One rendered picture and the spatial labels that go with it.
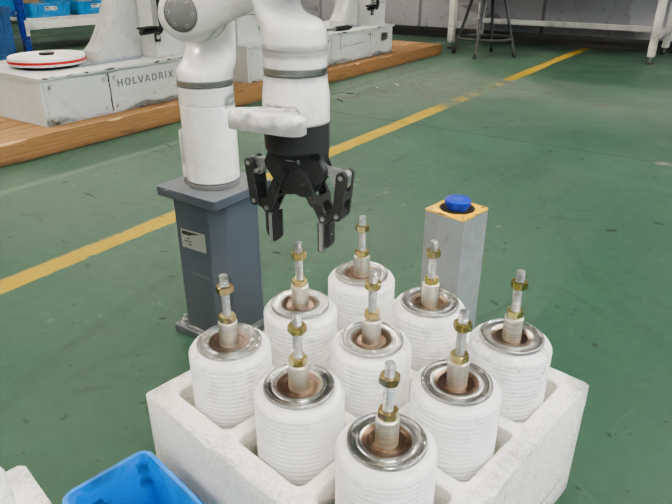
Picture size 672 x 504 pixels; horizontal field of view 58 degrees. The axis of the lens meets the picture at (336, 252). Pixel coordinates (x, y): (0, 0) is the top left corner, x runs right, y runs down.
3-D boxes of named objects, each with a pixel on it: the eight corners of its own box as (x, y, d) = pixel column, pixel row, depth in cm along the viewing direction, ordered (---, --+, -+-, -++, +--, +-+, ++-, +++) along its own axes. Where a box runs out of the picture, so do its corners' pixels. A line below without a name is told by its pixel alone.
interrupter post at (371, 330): (377, 334, 72) (377, 311, 71) (384, 345, 70) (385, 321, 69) (358, 338, 72) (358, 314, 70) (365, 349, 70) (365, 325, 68)
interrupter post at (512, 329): (510, 347, 70) (514, 323, 69) (496, 337, 72) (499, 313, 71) (525, 341, 71) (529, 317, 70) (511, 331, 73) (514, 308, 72)
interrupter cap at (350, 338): (389, 320, 75) (389, 315, 75) (413, 354, 69) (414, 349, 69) (331, 330, 73) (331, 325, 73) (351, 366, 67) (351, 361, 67)
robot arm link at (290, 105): (223, 130, 64) (218, 69, 61) (280, 109, 73) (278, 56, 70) (297, 140, 60) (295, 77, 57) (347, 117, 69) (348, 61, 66)
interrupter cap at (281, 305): (261, 315, 76) (260, 311, 76) (285, 288, 83) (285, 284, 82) (316, 327, 74) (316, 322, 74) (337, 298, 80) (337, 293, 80)
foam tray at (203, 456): (162, 499, 81) (144, 392, 73) (354, 370, 107) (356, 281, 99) (389, 725, 57) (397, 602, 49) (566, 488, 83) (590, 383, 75)
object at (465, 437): (444, 463, 78) (457, 346, 70) (501, 514, 70) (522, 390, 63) (386, 496, 73) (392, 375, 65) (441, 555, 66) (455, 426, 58)
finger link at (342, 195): (336, 172, 66) (325, 217, 69) (350, 178, 66) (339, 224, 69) (347, 165, 69) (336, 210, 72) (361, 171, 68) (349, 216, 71)
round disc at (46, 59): (-7, 67, 247) (-10, 53, 244) (60, 58, 269) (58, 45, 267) (35, 74, 231) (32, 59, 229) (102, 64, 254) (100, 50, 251)
